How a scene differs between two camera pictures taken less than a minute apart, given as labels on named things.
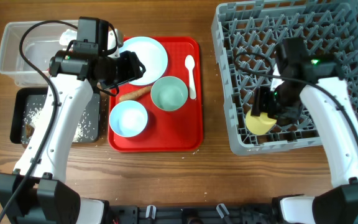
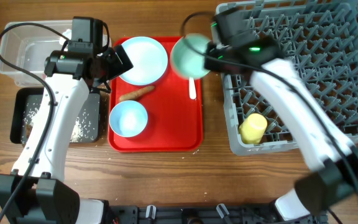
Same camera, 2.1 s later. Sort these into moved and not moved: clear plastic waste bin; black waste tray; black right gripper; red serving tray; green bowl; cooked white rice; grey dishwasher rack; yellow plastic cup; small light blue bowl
Moved: green bowl; yellow plastic cup; black right gripper
Not moved: clear plastic waste bin; grey dishwasher rack; small light blue bowl; cooked white rice; red serving tray; black waste tray
